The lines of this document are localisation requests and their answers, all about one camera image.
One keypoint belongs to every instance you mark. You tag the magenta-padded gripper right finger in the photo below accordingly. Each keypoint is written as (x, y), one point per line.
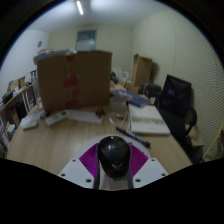
(150, 171)

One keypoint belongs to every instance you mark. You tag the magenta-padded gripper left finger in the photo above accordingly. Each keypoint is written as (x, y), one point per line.
(75, 173)

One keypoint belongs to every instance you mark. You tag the black computer mouse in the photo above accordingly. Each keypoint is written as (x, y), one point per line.
(114, 155)

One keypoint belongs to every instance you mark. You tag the black pen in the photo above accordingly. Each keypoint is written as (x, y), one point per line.
(133, 136)

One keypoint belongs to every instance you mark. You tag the black chair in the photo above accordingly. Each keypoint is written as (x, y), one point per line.
(180, 131)

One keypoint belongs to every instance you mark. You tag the white remote control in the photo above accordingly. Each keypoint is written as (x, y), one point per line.
(56, 118)

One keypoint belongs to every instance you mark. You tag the white paper sheet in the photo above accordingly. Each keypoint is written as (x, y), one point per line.
(85, 116)

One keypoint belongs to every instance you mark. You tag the shelf unit with books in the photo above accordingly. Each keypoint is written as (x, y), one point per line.
(4, 140)

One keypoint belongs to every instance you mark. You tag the black framed panel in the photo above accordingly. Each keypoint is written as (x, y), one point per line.
(176, 95)

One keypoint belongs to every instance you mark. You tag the black bag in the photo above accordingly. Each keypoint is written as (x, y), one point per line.
(150, 90)

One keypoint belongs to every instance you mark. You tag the large brown cardboard box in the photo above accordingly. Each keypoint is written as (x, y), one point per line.
(75, 80)

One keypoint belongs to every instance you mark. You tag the wooden side desk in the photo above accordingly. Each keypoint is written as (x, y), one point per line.
(13, 97)

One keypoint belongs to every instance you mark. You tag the tall narrow cardboard box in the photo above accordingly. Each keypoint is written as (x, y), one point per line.
(141, 70)

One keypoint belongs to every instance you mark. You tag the ceiling light tube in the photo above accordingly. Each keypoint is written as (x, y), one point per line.
(80, 7)

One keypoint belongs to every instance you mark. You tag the wall window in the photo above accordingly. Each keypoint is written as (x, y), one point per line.
(86, 40)

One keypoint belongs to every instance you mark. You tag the round wall clock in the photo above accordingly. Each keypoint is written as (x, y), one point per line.
(39, 44)

